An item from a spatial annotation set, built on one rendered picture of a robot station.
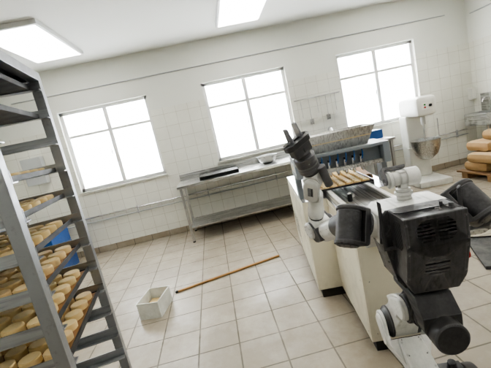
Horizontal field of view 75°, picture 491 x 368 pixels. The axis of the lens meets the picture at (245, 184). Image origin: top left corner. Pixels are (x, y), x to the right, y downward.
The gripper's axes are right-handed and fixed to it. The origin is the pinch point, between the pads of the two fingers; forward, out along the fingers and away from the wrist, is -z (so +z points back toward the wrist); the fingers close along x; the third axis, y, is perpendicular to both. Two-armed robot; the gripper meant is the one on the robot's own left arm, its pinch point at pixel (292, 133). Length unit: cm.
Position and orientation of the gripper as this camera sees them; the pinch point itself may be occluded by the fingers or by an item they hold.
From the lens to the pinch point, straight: 125.3
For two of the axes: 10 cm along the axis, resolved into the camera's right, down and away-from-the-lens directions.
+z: 4.7, 7.7, 4.3
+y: 5.0, 1.7, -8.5
